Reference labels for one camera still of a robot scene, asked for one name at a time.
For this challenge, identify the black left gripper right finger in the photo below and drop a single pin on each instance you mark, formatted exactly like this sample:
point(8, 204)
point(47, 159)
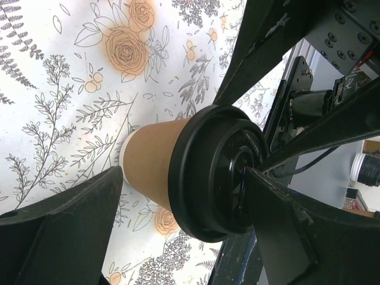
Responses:
point(304, 241)

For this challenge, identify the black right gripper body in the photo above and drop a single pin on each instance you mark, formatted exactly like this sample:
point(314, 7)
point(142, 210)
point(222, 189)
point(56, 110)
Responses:
point(343, 32)

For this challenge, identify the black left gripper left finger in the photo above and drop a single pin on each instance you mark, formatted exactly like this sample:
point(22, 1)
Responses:
point(62, 239)

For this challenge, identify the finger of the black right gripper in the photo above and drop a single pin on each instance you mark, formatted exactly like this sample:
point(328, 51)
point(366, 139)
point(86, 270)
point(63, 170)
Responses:
point(267, 31)
point(355, 119)

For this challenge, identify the black plastic cup lid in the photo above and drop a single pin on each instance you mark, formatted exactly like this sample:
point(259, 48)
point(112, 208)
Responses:
point(208, 170)

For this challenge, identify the floral table mat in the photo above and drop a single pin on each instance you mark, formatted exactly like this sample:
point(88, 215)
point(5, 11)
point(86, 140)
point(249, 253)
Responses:
point(77, 77)

